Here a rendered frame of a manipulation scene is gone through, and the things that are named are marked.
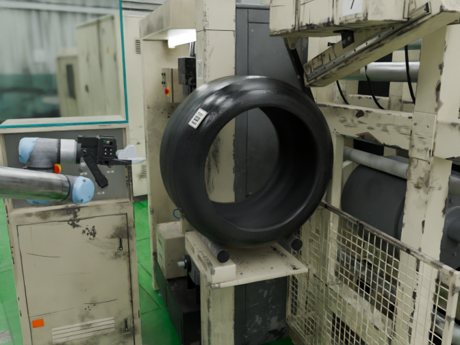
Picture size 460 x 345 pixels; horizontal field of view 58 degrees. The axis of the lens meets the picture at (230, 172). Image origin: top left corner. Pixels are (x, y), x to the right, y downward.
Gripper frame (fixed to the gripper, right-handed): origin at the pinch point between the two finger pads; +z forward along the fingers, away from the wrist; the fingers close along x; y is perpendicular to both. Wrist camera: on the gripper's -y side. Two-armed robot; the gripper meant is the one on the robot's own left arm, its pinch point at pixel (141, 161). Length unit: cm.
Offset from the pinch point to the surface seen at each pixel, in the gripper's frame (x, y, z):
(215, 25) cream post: 26, 48, 28
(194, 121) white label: -10.6, 15.2, 13.4
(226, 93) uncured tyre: -9.9, 24.6, 23.0
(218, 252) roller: -11.0, -27.8, 25.8
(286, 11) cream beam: 9, 55, 49
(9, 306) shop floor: 146, -130, -55
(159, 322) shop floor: 94, -120, 34
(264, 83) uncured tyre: -10.0, 28.8, 35.3
